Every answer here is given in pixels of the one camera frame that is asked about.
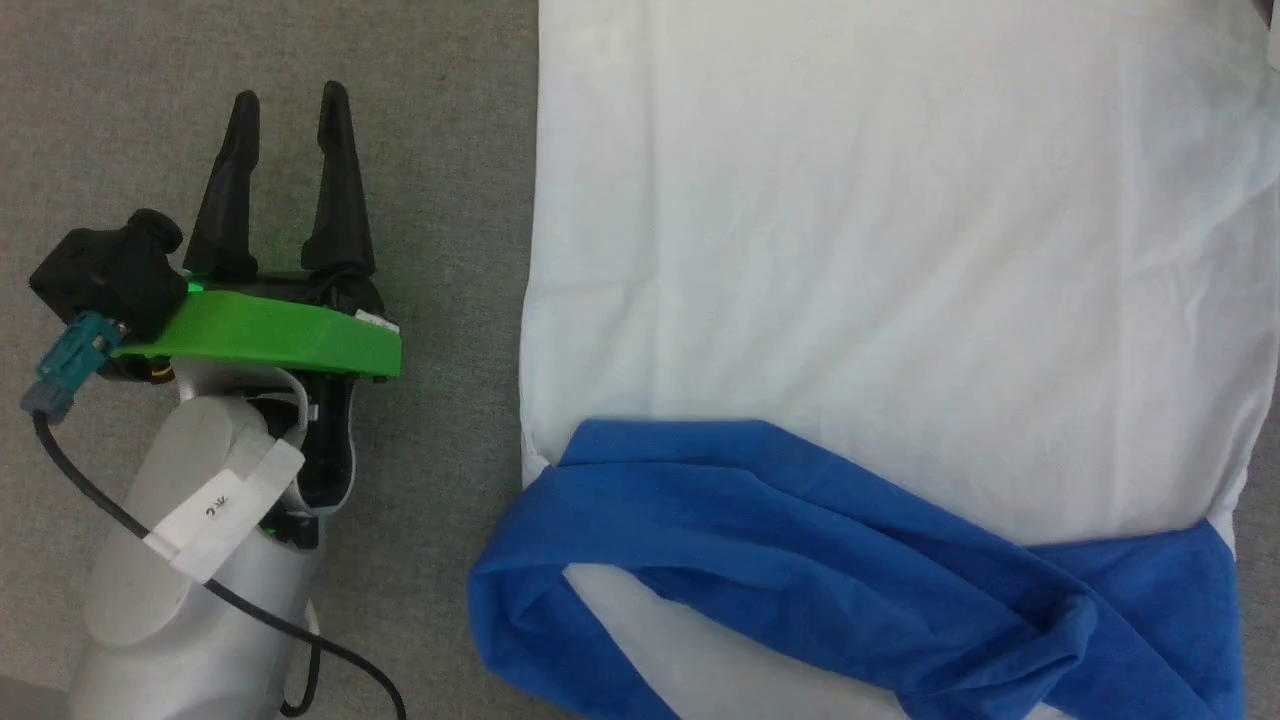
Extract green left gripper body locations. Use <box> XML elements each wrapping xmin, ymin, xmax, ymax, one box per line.
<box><xmin>110</xmin><ymin>270</ymin><xmax>403</xmax><ymax>382</ymax></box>

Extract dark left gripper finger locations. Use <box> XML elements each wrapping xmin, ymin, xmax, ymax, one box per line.
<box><xmin>183</xmin><ymin>90</ymin><xmax>264</xmax><ymax>278</ymax></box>
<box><xmin>300</xmin><ymin>80</ymin><xmax>380</xmax><ymax>275</ymax></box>

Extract white and blue shirt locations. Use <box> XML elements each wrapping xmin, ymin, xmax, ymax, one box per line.
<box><xmin>467</xmin><ymin>0</ymin><xmax>1280</xmax><ymax>720</ymax></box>

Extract white label strip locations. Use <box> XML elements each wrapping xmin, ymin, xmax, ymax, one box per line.
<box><xmin>143</xmin><ymin>436</ymin><xmax>306</xmax><ymax>585</ymax></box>

